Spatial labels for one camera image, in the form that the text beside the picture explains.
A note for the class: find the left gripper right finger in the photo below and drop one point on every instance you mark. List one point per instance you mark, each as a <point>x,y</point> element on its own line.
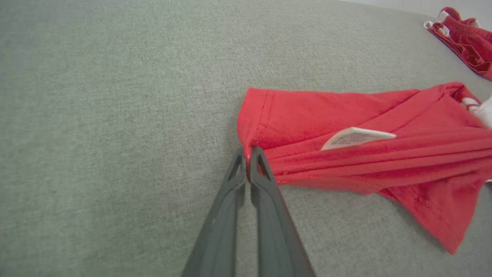
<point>273,231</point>

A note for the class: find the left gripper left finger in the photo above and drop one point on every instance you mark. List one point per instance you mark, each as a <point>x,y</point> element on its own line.
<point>221,231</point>

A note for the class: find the red and white jersey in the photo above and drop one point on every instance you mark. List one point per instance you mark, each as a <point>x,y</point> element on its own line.
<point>346,107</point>

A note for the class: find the red shorts with white stripes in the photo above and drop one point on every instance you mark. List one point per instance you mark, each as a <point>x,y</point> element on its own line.
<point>469,42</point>

